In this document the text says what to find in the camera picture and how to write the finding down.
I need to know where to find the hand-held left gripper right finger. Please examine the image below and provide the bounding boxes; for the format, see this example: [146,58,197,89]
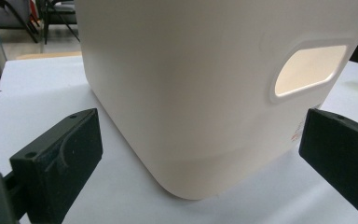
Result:
[298,107,358,224]

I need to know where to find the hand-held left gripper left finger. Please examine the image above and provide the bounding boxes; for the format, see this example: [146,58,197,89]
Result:
[8,107,103,224]

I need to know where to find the white plastic storage bin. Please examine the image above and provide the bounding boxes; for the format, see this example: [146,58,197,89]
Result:
[74,0,358,201]

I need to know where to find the black metal stand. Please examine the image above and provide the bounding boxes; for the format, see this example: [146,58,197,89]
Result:
[0,0,41,45]

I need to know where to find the dark chair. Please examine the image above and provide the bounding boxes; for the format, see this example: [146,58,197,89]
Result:
[38,0,81,45]

